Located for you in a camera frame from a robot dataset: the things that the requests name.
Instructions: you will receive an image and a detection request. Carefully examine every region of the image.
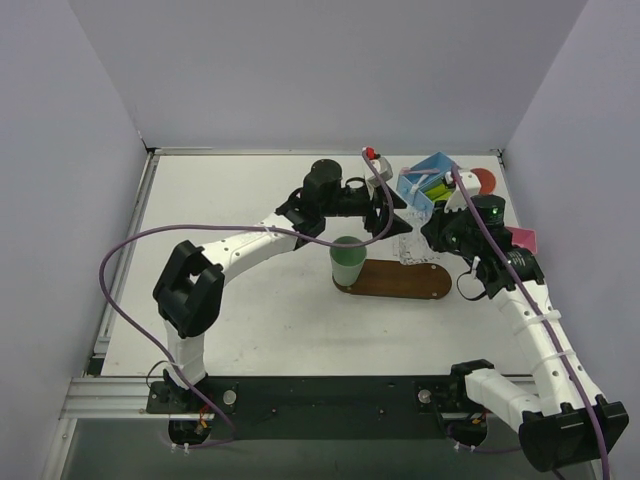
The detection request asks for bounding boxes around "clear textured plastic holder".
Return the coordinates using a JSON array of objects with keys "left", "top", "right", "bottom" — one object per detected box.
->
[{"left": 396, "top": 207, "right": 440, "bottom": 266}]

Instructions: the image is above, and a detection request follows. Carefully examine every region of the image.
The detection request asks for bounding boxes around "orange plastic cup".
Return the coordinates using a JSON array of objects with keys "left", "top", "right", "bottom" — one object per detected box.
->
[{"left": 472, "top": 168, "right": 497, "bottom": 195}]

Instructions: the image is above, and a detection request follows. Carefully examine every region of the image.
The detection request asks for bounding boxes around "green plastic cup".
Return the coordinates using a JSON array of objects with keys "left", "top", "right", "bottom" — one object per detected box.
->
[{"left": 329, "top": 236, "right": 367, "bottom": 287}]

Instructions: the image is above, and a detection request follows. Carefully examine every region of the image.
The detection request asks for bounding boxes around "pink plastic drawer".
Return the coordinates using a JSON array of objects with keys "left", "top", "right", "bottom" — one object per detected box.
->
[{"left": 506, "top": 226, "right": 538, "bottom": 255}]

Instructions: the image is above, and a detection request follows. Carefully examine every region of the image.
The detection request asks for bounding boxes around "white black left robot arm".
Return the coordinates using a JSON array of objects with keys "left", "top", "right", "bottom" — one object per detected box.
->
[{"left": 152, "top": 159, "right": 412, "bottom": 412}]

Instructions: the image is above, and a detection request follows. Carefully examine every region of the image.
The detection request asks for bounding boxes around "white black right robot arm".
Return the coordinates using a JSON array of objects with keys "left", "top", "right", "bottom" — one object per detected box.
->
[{"left": 421, "top": 183, "right": 629, "bottom": 479}]

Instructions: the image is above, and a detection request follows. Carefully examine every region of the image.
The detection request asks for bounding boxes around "pink white toothbrush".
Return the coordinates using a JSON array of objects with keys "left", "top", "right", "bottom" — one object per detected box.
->
[{"left": 399, "top": 168, "right": 440, "bottom": 176}]

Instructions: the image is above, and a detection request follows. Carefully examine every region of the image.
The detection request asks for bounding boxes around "green toothpaste tube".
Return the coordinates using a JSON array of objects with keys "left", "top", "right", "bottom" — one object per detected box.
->
[{"left": 425, "top": 183, "right": 454, "bottom": 202}]

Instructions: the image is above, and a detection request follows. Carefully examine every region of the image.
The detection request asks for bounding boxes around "brown wooden oval tray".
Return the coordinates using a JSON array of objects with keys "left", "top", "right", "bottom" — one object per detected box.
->
[{"left": 333, "top": 259, "right": 453, "bottom": 300}]

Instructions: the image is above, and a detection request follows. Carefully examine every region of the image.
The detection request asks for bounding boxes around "blue plastic organizer box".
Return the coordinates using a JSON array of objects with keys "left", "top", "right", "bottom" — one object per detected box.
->
[{"left": 396, "top": 152, "right": 454, "bottom": 213}]

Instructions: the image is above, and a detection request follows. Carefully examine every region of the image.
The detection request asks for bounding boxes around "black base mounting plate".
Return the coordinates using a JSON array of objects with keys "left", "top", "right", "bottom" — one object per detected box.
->
[{"left": 146, "top": 375, "right": 488, "bottom": 444}]

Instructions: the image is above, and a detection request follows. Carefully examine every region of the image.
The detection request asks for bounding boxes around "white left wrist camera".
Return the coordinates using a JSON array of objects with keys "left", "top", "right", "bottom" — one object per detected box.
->
[{"left": 366, "top": 155, "right": 393, "bottom": 188}]

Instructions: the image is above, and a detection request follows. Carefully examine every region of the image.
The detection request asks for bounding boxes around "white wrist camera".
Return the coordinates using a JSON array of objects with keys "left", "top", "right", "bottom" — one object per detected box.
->
[
  {"left": 366, "top": 155, "right": 393, "bottom": 188},
  {"left": 444, "top": 169, "right": 481, "bottom": 213}
]

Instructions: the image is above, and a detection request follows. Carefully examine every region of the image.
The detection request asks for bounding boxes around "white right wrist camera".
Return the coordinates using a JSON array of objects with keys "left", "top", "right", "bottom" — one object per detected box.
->
[{"left": 444, "top": 169, "right": 481, "bottom": 213}]

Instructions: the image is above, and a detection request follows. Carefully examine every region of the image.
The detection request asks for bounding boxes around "aluminium table edge rail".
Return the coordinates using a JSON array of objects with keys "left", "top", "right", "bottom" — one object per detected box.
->
[{"left": 89, "top": 147, "right": 161, "bottom": 371}]

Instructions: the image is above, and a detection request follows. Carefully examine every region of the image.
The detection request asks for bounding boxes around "aluminium front rail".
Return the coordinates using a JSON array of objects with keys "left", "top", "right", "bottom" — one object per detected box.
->
[{"left": 62, "top": 377, "right": 156, "bottom": 419}]

